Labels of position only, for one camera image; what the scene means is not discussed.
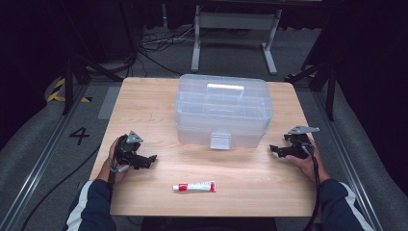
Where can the clear plastic storage box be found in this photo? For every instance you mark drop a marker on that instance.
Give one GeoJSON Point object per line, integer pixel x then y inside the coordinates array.
{"type": "Point", "coordinates": [221, 109]}

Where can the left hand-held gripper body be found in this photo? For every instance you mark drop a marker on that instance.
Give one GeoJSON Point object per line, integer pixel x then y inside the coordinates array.
{"type": "Point", "coordinates": [126, 150]}

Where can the black metal stand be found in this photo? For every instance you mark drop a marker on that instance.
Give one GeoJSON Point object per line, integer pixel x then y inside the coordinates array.
{"type": "Point", "coordinates": [330, 93]}
{"type": "Point", "coordinates": [68, 80]}

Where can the yellow and black hazard tape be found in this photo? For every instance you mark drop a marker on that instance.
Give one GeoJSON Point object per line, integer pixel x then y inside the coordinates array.
{"type": "Point", "coordinates": [56, 94]}

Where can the grey metal desk frame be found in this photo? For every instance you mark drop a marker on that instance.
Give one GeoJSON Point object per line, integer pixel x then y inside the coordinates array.
{"type": "Point", "coordinates": [237, 20]}

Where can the white and red ointment tube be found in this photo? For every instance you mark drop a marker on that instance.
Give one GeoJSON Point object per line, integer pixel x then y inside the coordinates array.
{"type": "Point", "coordinates": [197, 186]}

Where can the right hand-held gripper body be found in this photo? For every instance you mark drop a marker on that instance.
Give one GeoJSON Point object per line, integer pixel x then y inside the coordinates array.
{"type": "Point", "coordinates": [300, 146]}

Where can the person's right hand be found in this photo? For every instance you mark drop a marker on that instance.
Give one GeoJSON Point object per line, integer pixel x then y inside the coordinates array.
{"type": "Point", "coordinates": [309, 166]}

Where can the person's left hand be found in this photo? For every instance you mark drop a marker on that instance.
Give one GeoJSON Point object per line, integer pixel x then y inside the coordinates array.
{"type": "Point", "coordinates": [114, 171]}

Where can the metal floor rail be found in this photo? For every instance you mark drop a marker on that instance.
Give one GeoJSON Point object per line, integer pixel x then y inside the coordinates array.
{"type": "Point", "coordinates": [35, 170]}
{"type": "Point", "coordinates": [349, 166]}

